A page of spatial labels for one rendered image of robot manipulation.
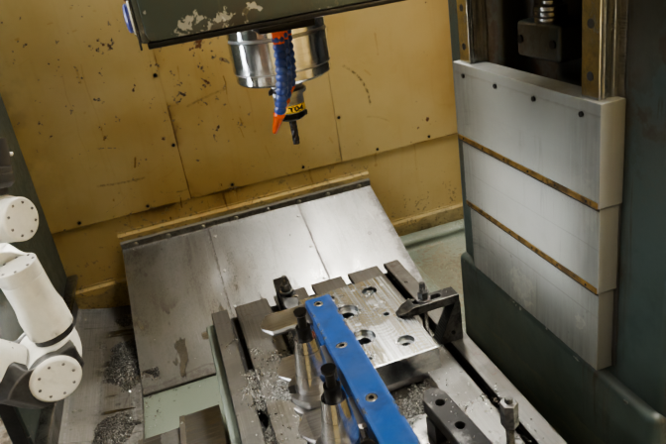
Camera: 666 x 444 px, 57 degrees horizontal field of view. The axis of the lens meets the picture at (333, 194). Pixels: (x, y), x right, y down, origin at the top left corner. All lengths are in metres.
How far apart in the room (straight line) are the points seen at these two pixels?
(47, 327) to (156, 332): 0.89
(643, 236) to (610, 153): 0.15
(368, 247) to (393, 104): 0.52
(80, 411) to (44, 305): 0.79
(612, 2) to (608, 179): 0.27
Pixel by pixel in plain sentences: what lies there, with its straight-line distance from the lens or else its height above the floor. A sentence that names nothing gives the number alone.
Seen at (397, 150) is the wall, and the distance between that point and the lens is 2.27.
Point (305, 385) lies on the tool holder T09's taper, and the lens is 0.74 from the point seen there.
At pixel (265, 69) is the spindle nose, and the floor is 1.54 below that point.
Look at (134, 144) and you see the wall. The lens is 2.07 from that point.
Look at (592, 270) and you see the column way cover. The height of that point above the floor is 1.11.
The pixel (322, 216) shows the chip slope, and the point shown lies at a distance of 2.16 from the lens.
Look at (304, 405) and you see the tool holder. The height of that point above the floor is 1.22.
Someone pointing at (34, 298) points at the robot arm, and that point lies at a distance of 1.07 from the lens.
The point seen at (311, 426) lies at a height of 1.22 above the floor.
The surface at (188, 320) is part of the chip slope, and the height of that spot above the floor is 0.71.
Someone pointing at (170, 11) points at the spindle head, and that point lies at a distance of 0.67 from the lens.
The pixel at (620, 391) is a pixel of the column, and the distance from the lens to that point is 1.29.
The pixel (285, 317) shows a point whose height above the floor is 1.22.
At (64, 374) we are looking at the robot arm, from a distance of 1.10.
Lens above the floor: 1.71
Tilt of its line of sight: 23 degrees down
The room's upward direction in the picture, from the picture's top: 9 degrees counter-clockwise
